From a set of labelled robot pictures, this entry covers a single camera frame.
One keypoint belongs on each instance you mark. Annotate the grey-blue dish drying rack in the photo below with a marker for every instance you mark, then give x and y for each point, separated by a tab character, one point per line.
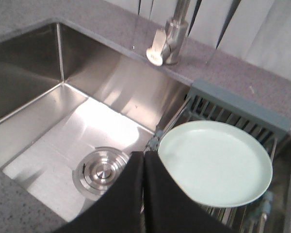
205	102

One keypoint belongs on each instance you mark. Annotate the stainless steel sink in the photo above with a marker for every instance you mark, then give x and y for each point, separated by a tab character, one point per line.
62	95

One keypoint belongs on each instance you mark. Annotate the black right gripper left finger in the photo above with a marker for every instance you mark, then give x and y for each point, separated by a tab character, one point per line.
119	209

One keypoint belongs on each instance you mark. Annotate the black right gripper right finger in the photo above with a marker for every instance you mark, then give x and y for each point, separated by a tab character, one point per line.
168	209

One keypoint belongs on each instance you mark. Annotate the chrome faucet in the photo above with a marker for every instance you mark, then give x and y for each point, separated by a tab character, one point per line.
167	42

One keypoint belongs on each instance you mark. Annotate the white curtain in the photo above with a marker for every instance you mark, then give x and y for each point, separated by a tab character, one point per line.
257	31

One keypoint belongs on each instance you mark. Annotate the round steel sink drain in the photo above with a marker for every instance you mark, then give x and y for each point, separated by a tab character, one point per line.
98	171

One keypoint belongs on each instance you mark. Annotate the light green round plate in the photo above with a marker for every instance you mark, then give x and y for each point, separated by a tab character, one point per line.
216	164

